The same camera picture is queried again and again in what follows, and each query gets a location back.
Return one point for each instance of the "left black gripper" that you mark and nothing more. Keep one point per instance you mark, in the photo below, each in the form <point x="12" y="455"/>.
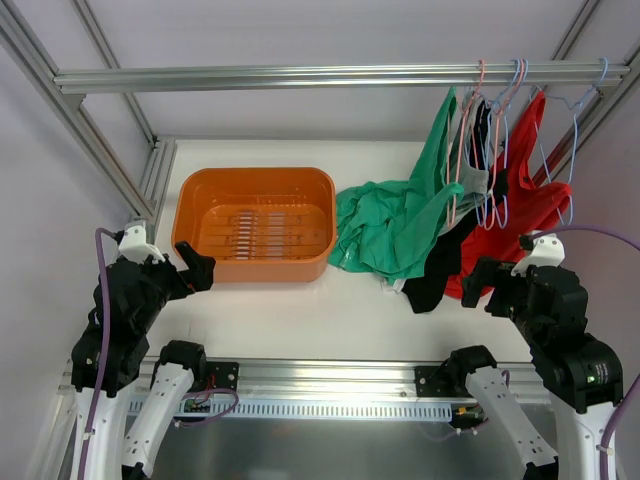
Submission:
<point x="170" y="279"/>

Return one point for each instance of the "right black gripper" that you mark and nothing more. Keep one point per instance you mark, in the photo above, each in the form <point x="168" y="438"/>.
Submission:
<point x="498" y="286"/>

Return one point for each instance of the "pink wire hanger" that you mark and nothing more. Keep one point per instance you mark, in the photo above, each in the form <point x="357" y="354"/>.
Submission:
<point x="499" y="107"/>
<point x="453" y="173"/>

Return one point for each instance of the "grey tank top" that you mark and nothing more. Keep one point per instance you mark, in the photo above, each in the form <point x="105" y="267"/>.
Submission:
<point x="473" y="179"/>

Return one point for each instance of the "green tank top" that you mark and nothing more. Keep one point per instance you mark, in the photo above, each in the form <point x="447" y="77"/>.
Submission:
<point x="389" y="228"/>

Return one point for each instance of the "blue wire hanger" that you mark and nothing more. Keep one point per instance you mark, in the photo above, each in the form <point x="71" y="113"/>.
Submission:
<point x="486" y="156"/>

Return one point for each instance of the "white tank top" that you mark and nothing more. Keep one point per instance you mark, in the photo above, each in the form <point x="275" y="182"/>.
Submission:
<point x="395" y="286"/>

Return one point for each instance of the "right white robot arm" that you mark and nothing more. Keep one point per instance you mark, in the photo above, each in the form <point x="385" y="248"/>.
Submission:
<point x="583" y="376"/>

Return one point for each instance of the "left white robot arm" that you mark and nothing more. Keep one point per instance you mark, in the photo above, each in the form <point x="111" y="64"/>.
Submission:
<point x="106" y="363"/>

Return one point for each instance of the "black tank top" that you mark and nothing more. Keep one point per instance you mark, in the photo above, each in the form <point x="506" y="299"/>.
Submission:
<point x="445" y="259"/>

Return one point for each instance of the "red tank top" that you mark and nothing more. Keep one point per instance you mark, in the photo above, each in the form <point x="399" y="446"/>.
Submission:
<point x="529" y="207"/>

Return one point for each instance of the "blue hanger with red top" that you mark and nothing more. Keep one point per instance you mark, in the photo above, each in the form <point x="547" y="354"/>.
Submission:
<point x="551" y="162"/>

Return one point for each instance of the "orange plastic basket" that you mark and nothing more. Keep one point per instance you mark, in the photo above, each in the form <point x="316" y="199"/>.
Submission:
<point x="271" y="224"/>

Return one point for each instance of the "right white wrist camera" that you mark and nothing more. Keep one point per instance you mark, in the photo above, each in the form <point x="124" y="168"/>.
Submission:
<point x="545" y="250"/>

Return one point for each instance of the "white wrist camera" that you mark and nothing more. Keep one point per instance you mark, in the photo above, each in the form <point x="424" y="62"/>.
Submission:
<point x="545" y="250"/>
<point x="134" y="245"/>

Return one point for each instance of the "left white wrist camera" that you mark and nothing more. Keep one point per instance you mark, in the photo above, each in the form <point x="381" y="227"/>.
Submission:
<point x="134" y="245"/>

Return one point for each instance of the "left aluminium frame post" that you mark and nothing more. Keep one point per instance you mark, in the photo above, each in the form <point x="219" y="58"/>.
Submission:
<point x="144" y="200"/>

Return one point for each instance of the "aluminium frame post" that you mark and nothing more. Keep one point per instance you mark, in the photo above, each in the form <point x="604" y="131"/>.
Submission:
<point x="605" y="29"/>
<point x="144" y="200"/>

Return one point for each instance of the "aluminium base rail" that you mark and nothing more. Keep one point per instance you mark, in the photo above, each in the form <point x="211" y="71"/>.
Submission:
<point x="344" y="380"/>

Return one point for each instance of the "white slotted cable duct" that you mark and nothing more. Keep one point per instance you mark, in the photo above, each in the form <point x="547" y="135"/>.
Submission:
<point x="307" y="410"/>

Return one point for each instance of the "right aluminium frame post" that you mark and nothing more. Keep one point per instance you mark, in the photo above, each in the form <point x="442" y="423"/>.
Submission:
<point x="605" y="29"/>

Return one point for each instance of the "aluminium hanging rail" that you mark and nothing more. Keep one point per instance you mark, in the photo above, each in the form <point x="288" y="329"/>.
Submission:
<point x="222" y="78"/>

